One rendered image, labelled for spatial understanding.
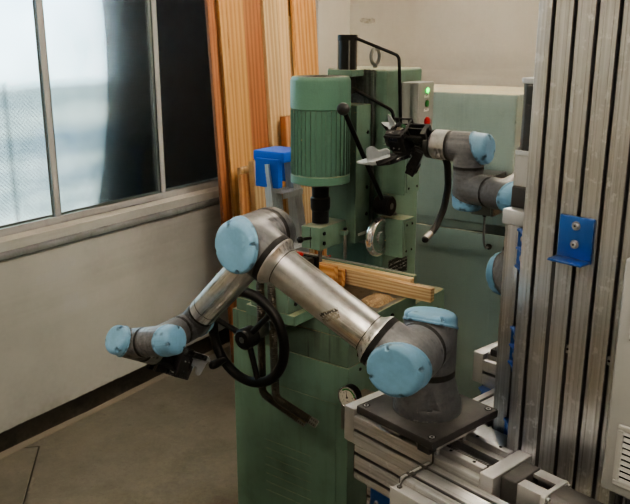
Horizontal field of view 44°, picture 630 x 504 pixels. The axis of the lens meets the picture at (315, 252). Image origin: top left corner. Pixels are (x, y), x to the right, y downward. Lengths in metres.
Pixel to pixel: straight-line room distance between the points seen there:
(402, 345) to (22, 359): 2.11
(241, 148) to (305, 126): 1.66
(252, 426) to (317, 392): 0.32
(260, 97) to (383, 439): 2.54
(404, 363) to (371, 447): 0.38
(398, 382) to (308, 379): 0.80
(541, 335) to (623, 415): 0.23
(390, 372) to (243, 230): 0.42
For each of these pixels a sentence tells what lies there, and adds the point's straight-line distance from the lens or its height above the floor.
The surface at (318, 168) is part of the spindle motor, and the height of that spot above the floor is 1.25.
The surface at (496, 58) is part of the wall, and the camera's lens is 4.56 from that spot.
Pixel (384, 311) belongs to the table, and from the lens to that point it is 2.12.
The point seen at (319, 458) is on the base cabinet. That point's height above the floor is 0.40.
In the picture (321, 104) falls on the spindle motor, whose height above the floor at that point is 1.43.
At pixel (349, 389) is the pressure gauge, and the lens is 2.15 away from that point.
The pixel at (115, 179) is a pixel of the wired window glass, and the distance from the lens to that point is 3.60.
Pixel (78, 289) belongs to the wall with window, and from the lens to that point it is 3.45.
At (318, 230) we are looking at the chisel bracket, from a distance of 2.29.
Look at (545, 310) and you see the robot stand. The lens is 1.67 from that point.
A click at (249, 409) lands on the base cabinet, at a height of 0.47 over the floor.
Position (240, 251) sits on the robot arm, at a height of 1.18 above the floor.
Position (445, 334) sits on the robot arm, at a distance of 1.65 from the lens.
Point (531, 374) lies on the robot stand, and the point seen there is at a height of 0.92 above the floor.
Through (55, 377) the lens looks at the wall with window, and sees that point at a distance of 3.48.
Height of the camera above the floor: 1.61
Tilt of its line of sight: 16 degrees down
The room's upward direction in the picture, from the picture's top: straight up
